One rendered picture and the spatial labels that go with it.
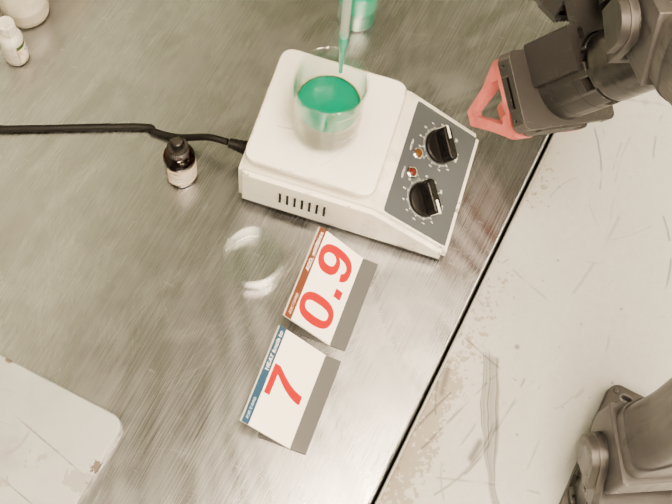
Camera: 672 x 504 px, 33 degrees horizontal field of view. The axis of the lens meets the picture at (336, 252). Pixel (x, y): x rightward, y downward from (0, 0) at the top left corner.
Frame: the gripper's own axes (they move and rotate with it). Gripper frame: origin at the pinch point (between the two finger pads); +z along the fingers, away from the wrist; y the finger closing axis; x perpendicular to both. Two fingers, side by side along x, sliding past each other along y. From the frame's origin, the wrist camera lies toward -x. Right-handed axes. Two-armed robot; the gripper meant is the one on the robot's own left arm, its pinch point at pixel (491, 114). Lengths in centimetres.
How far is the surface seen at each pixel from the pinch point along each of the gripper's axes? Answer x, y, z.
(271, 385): 18.8, 20.7, 11.9
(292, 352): 16.5, 17.9, 12.0
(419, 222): 7.7, 5.0, 7.0
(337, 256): 9.1, 11.1, 12.0
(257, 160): -0.4, 17.8, 10.9
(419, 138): 0.2, 2.7, 7.1
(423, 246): 9.9, 4.5, 7.8
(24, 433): 18.2, 39.0, 22.9
